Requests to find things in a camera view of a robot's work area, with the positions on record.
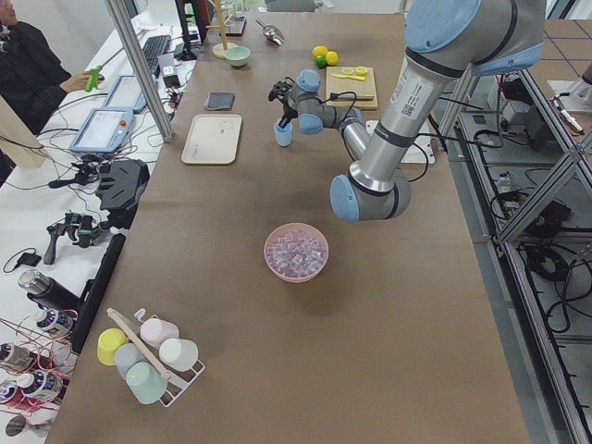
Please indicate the metal ice scoop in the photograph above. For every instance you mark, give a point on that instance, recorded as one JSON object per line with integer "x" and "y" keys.
{"x": 272, "y": 33}

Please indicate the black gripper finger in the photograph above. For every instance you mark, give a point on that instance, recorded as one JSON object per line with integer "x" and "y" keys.
{"x": 284, "y": 121}

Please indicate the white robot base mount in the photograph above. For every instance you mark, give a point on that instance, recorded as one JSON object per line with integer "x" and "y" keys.
{"x": 417, "y": 153}

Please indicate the yellow lemon upper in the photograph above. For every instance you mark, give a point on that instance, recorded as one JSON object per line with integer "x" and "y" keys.
{"x": 320, "y": 50}

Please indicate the blue teach pendant far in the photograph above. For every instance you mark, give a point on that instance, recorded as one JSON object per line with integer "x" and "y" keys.
{"x": 126, "y": 92}

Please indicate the black thermos bottle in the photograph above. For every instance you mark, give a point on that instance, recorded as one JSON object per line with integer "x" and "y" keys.
{"x": 47, "y": 292}

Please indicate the yellow lemon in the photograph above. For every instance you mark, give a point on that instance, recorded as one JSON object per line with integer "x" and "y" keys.
{"x": 332, "y": 58}
{"x": 320, "y": 50}

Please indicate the mint green bowl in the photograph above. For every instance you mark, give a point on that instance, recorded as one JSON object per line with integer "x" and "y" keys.
{"x": 238, "y": 56}

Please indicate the blue teach pendant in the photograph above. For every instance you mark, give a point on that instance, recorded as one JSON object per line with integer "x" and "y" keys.
{"x": 103, "y": 131}
{"x": 126, "y": 92}

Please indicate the blue plastic cup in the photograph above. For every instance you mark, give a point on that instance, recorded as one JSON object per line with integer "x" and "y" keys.
{"x": 283, "y": 134}

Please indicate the wooden cup stand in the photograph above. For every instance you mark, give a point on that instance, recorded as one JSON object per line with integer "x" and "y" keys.
{"x": 219, "y": 23}

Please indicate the aluminium frame post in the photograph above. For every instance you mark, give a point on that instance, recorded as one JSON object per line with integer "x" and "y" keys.
{"x": 134, "y": 53}

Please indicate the yellow lemon lower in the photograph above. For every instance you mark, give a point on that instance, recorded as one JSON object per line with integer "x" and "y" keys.
{"x": 332, "y": 58}

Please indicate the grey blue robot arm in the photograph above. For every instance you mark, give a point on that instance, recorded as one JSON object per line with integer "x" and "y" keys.
{"x": 443, "y": 39}

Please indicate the green lime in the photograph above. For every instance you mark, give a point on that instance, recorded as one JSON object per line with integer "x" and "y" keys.
{"x": 320, "y": 61}

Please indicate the person in black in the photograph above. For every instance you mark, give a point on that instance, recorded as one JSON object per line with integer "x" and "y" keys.
{"x": 33, "y": 81}

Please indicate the yellow plastic knife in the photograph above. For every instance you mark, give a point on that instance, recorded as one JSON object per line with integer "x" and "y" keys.
{"x": 348, "y": 77}

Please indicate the white plastic cup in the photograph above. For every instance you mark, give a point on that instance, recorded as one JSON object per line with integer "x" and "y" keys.
{"x": 180, "y": 354}

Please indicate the black keyboard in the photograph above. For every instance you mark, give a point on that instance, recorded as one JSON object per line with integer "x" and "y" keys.
{"x": 154, "y": 47}

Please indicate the black metal tray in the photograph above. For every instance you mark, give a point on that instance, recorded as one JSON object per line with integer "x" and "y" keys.
{"x": 235, "y": 27}

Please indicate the grey plastic cup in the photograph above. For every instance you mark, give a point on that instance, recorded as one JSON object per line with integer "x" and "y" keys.
{"x": 126, "y": 356}

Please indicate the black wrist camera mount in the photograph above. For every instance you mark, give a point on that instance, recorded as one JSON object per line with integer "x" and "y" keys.
{"x": 281, "y": 90}

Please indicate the mint plastic cup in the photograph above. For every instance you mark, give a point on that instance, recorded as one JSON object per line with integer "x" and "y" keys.
{"x": 146, "y": 383}

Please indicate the blue teach pendant near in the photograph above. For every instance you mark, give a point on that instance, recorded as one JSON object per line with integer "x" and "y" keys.
{"x": 103, "y": 131}

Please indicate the pink bowl of ice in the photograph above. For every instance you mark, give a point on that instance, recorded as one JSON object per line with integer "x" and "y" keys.
{"x": 296, "y": 252}

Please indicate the grey folded cloth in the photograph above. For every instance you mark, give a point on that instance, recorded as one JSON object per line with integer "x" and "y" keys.
{"x": 219, "y": 101}

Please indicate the lemon half lower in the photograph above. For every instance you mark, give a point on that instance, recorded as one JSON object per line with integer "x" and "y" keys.
{"x": 361, "y": 71}

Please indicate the wooden cutting board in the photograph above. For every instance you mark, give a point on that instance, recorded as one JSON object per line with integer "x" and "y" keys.
{"x": 361, "y": 94}

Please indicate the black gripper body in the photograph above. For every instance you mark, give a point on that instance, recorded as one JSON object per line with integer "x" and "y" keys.
{"x": 289, "y": 109}

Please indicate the pink plastic cup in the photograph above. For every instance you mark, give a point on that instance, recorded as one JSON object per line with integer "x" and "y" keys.
{"x": 154, "y": 331}

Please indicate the cream rabbit tray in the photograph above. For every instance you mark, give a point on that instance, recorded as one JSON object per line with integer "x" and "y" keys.
{"x": 212, "y": 139}

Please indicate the yellow plastic cup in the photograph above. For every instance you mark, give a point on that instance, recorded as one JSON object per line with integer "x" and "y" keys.
{"x": 109, "y": 341}

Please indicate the white wire cup rack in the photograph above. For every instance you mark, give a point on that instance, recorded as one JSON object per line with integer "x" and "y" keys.
{"x": 178, "y": 383}

